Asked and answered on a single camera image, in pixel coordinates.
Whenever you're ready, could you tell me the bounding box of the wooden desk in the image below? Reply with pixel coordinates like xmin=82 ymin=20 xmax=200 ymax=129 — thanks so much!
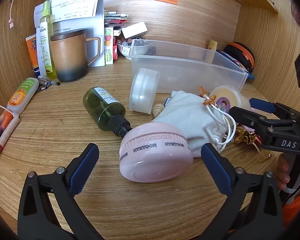
xmin=0 ymin=39 xmax=293 ymax=240

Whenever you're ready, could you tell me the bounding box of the pile of glass beads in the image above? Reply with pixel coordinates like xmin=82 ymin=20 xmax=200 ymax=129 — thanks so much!
xmin=118 ymin=38 xmax=135 ymax=47

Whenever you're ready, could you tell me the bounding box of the white drawstring pouch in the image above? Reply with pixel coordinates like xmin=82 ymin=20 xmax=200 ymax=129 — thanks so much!
xmin=154 ymin=90 xmax=237 ymax=158

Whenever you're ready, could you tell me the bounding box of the brown ceramic mug with lid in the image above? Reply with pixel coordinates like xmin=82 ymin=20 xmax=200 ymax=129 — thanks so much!
xmin=49 ymin=29 xmax=101 ymax=82

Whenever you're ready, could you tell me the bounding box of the blue zip pouch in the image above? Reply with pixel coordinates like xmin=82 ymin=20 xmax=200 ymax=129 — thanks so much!
xmin=216 ymin=50 xmax=255 ymax=80

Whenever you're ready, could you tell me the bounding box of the gold tassel ornament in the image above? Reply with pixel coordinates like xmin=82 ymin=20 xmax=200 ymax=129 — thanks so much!
xmin=234 ymin=125 xmax=263 ymax=153

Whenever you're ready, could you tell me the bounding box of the white patterned bowl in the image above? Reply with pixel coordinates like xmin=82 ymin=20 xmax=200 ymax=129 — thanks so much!
xmin=117 ymin=40 xmax=152 ymax=60

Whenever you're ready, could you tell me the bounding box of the white bottle with orange label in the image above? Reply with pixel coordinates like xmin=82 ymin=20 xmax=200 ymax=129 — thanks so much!
xmin=6 ymin=77 xmax=40 ymax=115

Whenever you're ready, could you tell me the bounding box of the orange sunscreen tube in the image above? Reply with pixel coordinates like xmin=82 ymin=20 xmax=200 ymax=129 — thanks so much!
xmin=26 ymin=34 xmax=42 ymax=78

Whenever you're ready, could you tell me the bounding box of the orange and black round case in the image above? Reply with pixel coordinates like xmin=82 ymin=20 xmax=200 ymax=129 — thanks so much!
xmin=224 ymin=42 xmax=255 ymax=74

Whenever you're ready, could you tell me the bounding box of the pink round case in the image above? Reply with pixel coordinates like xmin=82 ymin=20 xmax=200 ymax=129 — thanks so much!
xmin=119 ymin=122 xmax=194 ymax=183

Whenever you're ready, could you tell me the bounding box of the small yellow tube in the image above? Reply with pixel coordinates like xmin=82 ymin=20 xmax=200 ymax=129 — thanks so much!
xmin=205 ymin=40 xmax=218 ymax=64

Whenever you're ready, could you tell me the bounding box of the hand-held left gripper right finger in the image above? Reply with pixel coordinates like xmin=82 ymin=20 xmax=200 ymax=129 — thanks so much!
xmin=195 ymin=142 xmax=283 ymax=240

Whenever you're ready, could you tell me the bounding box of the white charging cable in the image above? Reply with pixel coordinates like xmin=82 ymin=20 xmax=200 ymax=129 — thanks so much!
xmin=8 ymin=0 xmax=17 ymax=30

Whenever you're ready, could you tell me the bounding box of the yellow cream jar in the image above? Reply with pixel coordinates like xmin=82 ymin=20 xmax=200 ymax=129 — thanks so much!
xmin=209 ymin=85 xmax=252 ymax=114

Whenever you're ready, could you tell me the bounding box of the white and red tube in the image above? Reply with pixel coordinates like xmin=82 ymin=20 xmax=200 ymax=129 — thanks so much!
xmin=0 ymin=116 xmax=20 ymax=153

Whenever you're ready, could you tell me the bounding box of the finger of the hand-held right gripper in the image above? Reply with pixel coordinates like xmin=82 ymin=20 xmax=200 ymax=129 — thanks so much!
xmin=229 ymin=106 xmax=274 ymax=140
xmin=249 ymin=99 xmax=300 ymax=120

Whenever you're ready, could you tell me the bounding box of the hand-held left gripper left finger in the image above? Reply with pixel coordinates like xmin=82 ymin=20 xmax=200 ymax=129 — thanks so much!
xmin=17 ymin=143 xmax=105 ymax=240

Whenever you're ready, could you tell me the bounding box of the translucent round jar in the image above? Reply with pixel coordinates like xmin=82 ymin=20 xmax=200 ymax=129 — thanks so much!
xmin=129 ymin=67 xmax=161 ymax=115

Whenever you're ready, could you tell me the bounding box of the person's right hand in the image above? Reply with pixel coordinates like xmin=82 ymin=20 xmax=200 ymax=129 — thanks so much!
xmin=276 ymin=154 xmax=291 ymax=191

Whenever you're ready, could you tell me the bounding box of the fruit print box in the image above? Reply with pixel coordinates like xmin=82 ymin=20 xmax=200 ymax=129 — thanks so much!
xmin=104 ymin=27 xmax=115 ymax=65

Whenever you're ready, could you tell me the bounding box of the person's right forearm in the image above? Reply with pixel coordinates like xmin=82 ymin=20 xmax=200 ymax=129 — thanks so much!
xmin=281 ymin=187 xmax=300 ymax=229

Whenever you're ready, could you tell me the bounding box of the clear plastic box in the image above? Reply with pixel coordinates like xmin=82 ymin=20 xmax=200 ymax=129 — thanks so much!
xmin=129 ymin=39 xmax=249 ymax=97

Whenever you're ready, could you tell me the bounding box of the printed paper sheet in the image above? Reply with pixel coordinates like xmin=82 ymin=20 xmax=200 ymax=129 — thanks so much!
xmin=49 ymin=0 xmax=102 ymax=22

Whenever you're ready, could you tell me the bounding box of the dark green bottle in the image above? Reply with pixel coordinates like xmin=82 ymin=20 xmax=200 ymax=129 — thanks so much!
xmin=83 ymin=87 xmax=133 ymax=138

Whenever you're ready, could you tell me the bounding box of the small white box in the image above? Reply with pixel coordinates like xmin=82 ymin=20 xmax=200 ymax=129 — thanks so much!
xmin=121 ymin=22 xmax=148 ymax=39

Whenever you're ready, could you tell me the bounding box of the white folded card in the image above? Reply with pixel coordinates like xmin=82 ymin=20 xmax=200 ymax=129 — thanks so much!
xmin=34 ymin=0 xmax=106 ymax=67

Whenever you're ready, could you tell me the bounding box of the yellow green spray bottle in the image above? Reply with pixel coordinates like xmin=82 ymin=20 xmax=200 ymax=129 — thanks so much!
xmin=39 ymin=0 xmax=58 ymax=80

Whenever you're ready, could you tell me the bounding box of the stack of small boxes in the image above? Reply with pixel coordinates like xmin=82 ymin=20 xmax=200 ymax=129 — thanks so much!
xmin=104 ymin=10 xmax=128 ymax=30

